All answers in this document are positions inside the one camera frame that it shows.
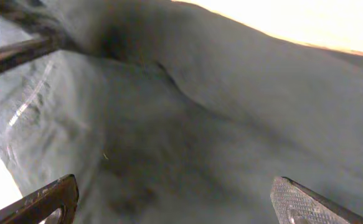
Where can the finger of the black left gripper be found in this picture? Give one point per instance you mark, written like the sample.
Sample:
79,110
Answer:
19,53

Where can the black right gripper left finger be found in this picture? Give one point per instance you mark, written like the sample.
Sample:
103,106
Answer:
54,203

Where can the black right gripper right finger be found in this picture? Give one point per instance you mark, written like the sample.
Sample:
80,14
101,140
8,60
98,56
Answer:
294,203

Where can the black shorts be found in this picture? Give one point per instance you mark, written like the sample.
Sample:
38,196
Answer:
166,112

